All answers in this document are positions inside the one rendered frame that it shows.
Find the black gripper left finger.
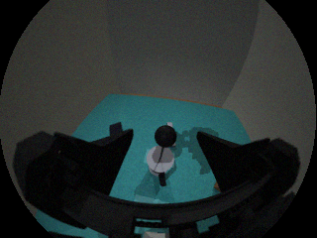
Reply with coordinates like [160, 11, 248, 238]
[53, 128, 134, 194]

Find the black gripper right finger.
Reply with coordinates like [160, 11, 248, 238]
[197, 131, 269, 193]

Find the french press coffee maker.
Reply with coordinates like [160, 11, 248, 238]
[147, 124, 177, 186]

